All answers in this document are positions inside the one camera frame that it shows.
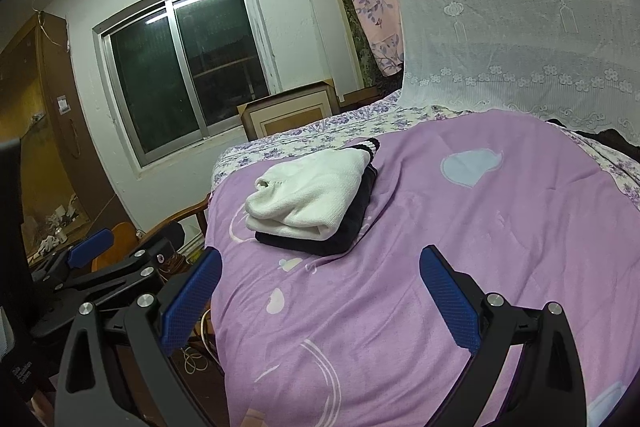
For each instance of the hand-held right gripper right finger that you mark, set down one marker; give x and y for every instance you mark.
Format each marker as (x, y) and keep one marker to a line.
(450, 302)

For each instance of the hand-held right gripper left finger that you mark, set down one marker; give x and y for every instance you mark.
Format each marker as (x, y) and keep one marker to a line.
(192, 302)

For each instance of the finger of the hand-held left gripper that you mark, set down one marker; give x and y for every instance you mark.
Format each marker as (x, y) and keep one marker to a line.
(92, 247)
(155, 247)

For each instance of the white black-striped sweater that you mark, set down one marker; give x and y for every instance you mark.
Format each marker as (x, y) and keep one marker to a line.
(310, 192)

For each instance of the wooden chair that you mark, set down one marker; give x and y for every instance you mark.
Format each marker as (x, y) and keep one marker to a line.
(117, 237)

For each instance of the purple blanket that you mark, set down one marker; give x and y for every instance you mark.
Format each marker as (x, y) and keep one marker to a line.
(450, 217)

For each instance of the dark navy folded garment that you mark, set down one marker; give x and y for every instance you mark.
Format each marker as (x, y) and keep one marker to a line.
(345, 232)

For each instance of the white wardrobe label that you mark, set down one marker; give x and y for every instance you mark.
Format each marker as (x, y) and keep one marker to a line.
(63, 104)

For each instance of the brown wooden wardrobe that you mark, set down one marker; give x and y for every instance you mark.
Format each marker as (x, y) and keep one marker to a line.
(45, 82)

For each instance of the sliding glass window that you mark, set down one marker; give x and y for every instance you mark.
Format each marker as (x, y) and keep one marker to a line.
(175, 82)

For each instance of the purple floral bed sheet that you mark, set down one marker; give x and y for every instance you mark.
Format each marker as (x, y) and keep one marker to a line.
(300, 139)

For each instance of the green patterned panel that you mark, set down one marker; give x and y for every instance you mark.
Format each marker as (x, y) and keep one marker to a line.
(362, 52)

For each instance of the white board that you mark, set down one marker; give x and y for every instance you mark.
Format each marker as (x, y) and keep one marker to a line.
(325, 42)

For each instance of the white lace cover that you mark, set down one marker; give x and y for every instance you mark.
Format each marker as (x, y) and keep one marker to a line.
(500, 32)

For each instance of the wooden picture frame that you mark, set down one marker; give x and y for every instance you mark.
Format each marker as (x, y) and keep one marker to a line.
(285, 112)

